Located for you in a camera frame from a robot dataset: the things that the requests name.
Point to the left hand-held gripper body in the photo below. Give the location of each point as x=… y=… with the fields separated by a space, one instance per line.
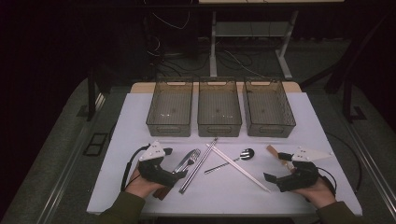
x=152 y=172

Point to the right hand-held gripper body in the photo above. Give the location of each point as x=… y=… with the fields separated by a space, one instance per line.
x=299 y=179

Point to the silver metal fork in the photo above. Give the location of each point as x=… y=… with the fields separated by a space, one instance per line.
x=196 y=154

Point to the silver metal spoon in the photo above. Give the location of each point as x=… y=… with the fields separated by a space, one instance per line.
x=247 y=154

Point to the translucent brown plastic bin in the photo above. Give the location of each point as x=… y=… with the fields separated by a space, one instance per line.
x=169 y=109
x=267 y=109
x=219 y=109

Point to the person's left hand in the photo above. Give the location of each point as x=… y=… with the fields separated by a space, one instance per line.
x=140 y=186

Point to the person's right hand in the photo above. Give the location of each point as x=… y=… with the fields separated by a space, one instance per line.
x=320 y=194

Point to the white table mat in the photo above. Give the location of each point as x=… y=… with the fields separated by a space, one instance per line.
x=224 y=199

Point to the black metal stand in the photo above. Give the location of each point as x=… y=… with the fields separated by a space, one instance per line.
x=347 y=102
x=91 y=96

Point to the black slanted stand leg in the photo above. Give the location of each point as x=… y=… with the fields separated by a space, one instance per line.
x=355 y=53

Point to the black rectangular floor frame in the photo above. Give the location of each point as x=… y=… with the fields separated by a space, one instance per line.
x=90 y=152

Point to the aluminium rail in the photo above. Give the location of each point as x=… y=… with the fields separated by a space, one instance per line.
x=373 y=165
x=67 y=174

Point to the white metal desk frame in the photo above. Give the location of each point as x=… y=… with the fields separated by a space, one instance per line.
x=213 y=46

